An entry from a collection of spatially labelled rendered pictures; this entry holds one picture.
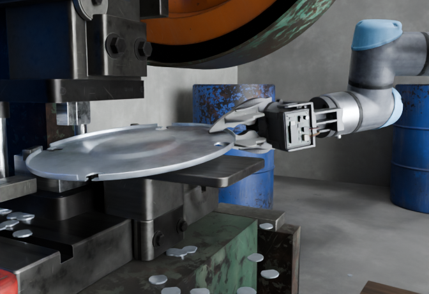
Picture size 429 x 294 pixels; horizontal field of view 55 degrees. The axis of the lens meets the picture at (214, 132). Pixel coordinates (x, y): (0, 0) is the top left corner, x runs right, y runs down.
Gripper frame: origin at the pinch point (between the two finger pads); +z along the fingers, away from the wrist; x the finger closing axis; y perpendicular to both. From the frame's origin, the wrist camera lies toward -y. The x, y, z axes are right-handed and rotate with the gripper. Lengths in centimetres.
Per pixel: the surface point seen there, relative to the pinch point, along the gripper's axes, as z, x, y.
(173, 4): -8.9, -25.2, -35.6
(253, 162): -0.4, 2.8, 10.9
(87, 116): 17.6, -4.4, -8.5
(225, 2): -16.4, -23.5, -23.8
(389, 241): -148, 96, -101
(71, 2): 18.8, -19.9, 0.9
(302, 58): -211, -9, -253
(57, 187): 23.7, 4.2, -1.7
